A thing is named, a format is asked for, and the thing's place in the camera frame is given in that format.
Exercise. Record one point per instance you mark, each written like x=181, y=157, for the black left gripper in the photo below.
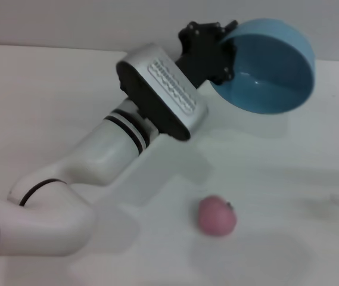
x=205, y=50

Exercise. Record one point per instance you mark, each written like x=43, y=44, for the pink peach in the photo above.
x=217, y=216

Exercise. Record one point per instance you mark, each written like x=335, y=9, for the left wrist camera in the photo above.
x=157, y=92

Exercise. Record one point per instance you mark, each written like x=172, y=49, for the blue bowl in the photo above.
x=276, y=74

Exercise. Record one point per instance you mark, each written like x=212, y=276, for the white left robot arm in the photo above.
x=97, y=161

